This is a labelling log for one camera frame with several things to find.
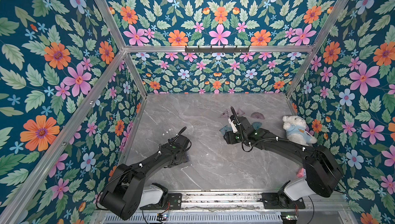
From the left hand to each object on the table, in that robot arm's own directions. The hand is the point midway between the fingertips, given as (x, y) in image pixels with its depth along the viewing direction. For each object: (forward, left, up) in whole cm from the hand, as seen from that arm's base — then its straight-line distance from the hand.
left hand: (182, 159), depth 88 cm
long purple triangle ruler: (+31, -41, 0) cm, 51 cm away
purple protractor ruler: (+28, -52, 0) cm, 59 cm away
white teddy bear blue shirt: (+11, -68, +9) cm, 70 cm away
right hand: (+9, -29, +10) cm, 32 cm away
